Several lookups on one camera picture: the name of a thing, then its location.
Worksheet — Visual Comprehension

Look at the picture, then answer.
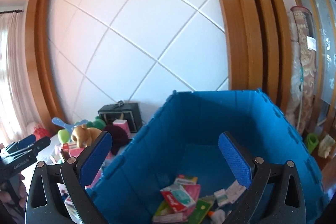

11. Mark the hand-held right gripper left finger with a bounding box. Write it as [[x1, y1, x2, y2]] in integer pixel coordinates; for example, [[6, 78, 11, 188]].
[[25, 131, 113, 224]]

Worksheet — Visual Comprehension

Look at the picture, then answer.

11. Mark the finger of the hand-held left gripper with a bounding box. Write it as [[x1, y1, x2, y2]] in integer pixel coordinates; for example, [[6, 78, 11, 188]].
[[16, 136, 51, 158], [1, 134, 36, 156]]

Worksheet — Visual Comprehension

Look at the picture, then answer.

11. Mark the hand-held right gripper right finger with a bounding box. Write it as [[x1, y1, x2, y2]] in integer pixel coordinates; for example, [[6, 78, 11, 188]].
[[218, 131, 307, 224]]

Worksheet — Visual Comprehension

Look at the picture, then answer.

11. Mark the blue plastic crate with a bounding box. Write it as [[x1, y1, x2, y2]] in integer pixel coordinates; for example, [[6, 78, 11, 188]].
[[91, 88, 324, 224]]

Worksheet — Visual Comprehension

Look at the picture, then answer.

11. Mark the person's left hand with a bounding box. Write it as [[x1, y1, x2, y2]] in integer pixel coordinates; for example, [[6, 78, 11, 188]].
[[0, 174, 28, 214]]

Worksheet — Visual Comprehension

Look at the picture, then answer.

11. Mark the red bag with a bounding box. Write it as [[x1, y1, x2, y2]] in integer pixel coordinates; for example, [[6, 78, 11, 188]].
[[34, 126, 50, 139]]

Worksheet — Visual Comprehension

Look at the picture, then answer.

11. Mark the pile of medicine boxes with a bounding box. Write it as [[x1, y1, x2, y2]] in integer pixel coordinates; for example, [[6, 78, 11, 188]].
[[50, 142, 113, 224]]

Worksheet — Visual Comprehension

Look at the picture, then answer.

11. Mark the brown teddy bear plush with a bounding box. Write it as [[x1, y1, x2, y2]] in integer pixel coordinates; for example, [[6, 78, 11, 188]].
[[71, 124, 103, 148]]

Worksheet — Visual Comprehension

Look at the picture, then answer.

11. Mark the blue lightning print toy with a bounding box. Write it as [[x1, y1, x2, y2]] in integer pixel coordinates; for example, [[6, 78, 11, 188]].
[[52, 117, 75, 132]]

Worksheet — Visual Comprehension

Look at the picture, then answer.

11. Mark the dark maroon plush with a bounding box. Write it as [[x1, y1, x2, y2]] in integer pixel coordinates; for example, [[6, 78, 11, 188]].
[[102, 125, 133, 156]]

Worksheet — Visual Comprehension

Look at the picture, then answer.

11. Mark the dark green dinosaur plush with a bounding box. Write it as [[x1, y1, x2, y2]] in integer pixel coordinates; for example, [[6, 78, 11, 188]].
[[73, 118, 106, 130]]

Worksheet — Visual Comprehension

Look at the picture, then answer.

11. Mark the pink tissue pack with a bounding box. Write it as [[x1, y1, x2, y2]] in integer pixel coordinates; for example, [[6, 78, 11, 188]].
[[113, 119, 131, 138]]

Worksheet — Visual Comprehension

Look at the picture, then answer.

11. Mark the black gift box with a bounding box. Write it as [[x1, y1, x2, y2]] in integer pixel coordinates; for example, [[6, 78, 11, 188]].
[[98, 100, 143, 133]]

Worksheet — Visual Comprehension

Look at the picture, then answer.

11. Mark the pink curtain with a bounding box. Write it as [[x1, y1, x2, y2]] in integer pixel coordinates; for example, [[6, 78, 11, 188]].
[[0, 11, 34, 146]]

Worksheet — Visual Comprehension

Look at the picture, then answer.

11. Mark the small green object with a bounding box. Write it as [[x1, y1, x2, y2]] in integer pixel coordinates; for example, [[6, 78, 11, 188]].
[[306, 133, 319, 153]]

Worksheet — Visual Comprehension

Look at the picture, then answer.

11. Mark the pale patterned bag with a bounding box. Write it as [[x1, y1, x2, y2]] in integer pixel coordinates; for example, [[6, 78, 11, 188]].
[[318, 135, 335, 158]]

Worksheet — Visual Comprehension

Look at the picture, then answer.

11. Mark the patterned rolled rug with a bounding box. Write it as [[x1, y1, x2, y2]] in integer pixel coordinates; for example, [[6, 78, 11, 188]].
[[286, 6, 316, 134]]

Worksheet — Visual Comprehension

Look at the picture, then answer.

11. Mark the frosted glass sliding door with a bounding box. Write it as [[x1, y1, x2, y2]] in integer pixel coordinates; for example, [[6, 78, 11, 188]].
[[273, 0, 336, 109]]

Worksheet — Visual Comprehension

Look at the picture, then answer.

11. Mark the wooden wall frame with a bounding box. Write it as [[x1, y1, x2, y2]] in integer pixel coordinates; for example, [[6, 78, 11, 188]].
[[25, 0, 289, 125]]

